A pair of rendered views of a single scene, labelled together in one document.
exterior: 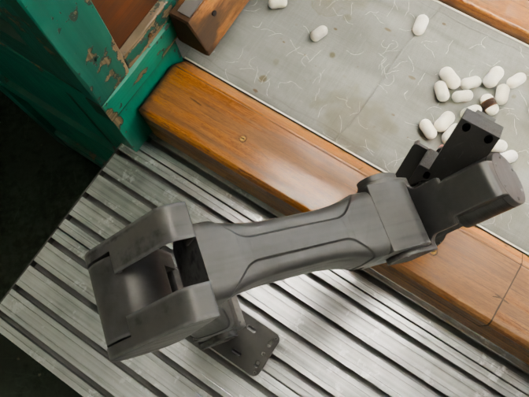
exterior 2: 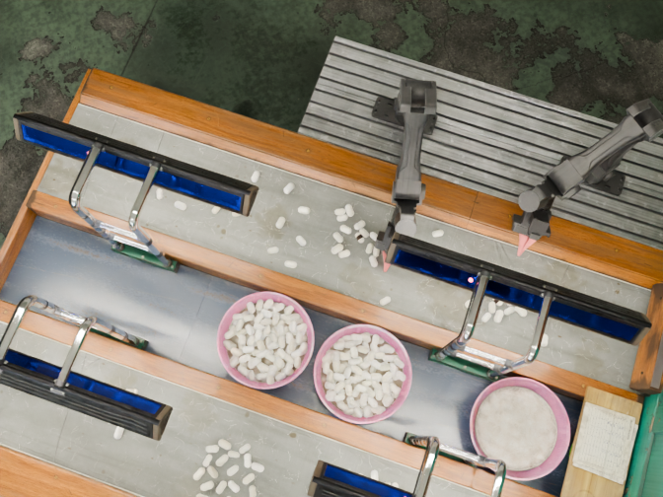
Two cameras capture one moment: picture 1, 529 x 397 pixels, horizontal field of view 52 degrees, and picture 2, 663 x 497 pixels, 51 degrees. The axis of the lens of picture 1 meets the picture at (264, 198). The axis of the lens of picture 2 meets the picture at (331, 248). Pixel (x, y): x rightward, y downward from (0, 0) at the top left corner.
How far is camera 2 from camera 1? 1.57 m
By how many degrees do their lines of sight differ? 31
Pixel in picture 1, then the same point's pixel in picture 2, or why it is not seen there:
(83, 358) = (644, 145)
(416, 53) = not seen: hidden behind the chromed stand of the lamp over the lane
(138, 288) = (650, 117)
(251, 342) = not seen: hidden behind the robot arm
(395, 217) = (568, 172)
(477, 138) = (540, 219)
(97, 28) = not seen: outside the picture
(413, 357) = (493, 181)
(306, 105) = (588, 281)
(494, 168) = (539, 197)
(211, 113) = (637, 259)
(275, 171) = (594, 237)
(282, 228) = (613, 146)
